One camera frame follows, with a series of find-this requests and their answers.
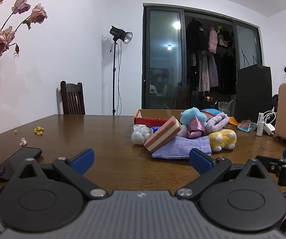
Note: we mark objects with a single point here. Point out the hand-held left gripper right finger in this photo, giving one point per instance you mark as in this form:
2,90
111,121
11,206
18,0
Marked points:
199,161

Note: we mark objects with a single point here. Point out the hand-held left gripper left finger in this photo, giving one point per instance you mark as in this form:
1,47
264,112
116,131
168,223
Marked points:
85,158

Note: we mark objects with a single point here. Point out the lavender cloth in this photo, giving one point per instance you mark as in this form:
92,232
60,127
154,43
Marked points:
177,147

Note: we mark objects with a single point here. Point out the yellow white plush toy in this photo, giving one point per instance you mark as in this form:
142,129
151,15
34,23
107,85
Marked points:
222,138

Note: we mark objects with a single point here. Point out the purple satin pouch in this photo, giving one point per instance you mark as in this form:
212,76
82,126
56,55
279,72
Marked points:
195,128

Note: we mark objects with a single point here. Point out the round white sponge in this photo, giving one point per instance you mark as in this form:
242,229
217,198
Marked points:
182,132

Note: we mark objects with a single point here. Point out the purple fuzzy headband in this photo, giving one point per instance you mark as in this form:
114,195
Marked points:
217,124

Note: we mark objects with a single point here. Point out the pink white striped sponge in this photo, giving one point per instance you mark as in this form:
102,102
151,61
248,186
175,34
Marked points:
161,135

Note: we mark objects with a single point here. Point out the light blue plush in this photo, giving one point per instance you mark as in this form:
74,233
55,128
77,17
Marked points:
190,115

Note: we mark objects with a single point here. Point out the blue tissue pack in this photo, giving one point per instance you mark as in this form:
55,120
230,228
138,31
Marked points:
155,129

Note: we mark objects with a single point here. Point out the red orange cardboard box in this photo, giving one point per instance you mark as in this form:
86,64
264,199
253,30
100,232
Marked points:
155,114

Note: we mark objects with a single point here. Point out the white spray bottle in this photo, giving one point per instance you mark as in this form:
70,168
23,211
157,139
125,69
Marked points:
260,127

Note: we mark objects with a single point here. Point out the blue red snack packet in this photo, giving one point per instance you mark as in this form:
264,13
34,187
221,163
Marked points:
246,125

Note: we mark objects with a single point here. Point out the blue plastic packet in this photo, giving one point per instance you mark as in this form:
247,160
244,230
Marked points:
211,111

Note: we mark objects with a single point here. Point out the orange cardboard piece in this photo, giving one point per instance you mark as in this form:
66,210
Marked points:
234,120

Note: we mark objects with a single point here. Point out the yellow petal crumbs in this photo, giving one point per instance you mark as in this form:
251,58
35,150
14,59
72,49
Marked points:
38,130

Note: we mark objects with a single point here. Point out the clear glass cup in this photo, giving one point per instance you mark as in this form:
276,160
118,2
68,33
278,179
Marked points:
224,108

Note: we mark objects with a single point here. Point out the white crinkled lump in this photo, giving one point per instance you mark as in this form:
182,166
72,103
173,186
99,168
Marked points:
139,135

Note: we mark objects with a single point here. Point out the dark wooden chair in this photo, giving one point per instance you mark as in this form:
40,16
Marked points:
71,99

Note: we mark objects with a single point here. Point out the small white scrap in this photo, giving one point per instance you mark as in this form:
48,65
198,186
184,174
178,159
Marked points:
23,142

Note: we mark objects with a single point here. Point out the black smartphone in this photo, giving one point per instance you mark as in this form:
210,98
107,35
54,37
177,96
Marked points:
15,160

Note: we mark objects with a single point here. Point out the black paper bag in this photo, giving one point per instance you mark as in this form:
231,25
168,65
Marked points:
252,92

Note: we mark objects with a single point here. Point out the row of hanging clothes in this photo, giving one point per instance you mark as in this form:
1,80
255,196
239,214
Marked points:
202,74

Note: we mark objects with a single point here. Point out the black framed glass door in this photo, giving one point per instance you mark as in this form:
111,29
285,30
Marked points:
162,67

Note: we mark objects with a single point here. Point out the studio light on stand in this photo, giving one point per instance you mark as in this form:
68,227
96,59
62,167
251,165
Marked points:
119,33

